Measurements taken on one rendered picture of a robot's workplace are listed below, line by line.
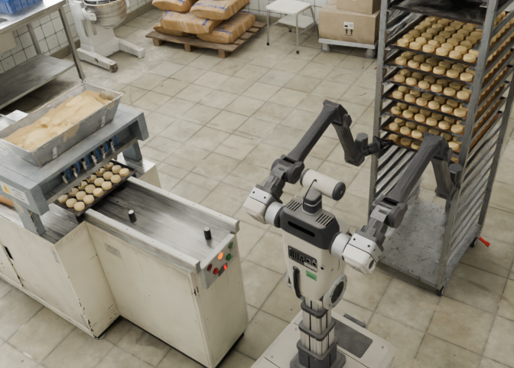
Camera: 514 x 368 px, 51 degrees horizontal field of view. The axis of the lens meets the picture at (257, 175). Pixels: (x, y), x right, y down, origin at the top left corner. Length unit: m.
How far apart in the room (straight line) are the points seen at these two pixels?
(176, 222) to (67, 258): 0.58
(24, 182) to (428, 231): 2.36
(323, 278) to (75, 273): 1.37
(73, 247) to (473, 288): 2.28
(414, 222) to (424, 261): 0.34
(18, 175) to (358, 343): 1.80
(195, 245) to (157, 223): 0.26
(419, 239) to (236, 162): 1.64
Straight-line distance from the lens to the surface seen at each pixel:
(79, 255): 2.89
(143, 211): 2.76
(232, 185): 4.15
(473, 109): 2.53
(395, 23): 2.62
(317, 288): 2.15
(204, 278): 2.46
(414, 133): 2.77
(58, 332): 3.52
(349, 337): 2.85
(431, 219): 3.65
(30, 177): 2.63
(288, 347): 2.82
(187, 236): 2.57
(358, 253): 1.87
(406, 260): 3.37
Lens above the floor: 2.59
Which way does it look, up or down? 38 degrees down
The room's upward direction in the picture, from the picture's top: 6 degrees counter-clockwise
